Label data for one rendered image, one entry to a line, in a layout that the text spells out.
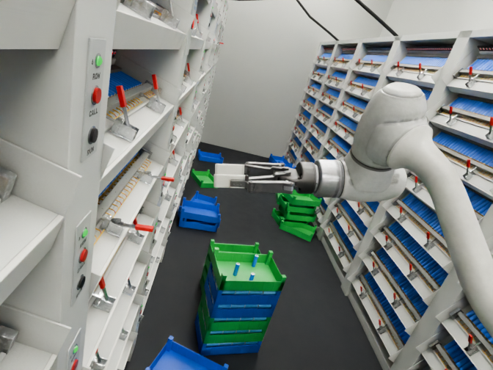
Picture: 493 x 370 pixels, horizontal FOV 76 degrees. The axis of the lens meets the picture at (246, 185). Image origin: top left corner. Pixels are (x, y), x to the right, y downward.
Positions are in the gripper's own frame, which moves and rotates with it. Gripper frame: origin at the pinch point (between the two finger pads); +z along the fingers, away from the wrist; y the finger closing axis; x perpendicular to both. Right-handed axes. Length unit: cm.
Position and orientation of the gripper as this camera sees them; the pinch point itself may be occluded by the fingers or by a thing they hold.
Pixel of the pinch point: (227, 175)
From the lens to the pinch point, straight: 74.0
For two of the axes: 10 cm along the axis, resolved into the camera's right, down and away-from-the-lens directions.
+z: -10.0, -0.3, -0.7
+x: 0.5, -9.2, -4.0
